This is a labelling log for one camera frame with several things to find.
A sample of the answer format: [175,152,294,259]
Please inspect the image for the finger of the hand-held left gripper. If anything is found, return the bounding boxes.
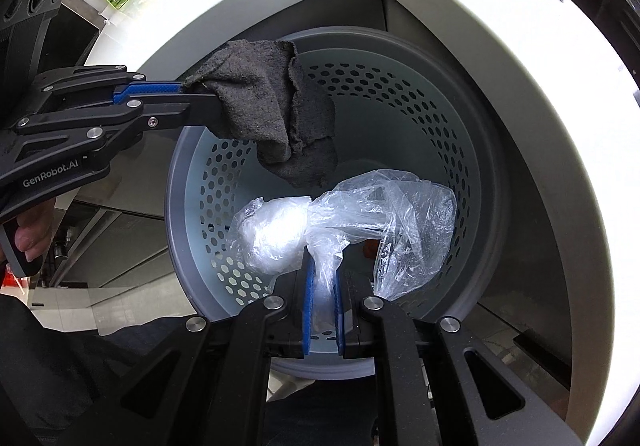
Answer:
[32,64,187,102]
[11,94,222,149]

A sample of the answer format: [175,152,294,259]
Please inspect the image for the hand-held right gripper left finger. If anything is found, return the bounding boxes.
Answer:
[60,247,321,446]

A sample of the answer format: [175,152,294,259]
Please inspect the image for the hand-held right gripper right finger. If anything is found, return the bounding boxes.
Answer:
[334,268,566,446]

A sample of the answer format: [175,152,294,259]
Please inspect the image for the grey cloth rag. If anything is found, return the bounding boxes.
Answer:
[181,40,337,189]

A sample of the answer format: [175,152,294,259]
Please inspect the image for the clear plastic bag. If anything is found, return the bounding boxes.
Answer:
[227,169,458,327]

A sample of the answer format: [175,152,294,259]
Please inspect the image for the grey perforated wastebasket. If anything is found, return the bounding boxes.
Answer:
[165,26,511,382]

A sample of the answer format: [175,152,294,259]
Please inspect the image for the person's left hand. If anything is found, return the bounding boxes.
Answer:
[14,202,57,273]

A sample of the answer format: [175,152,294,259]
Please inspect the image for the person's dark trousers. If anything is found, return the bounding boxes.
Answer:
[0,293,216,446]

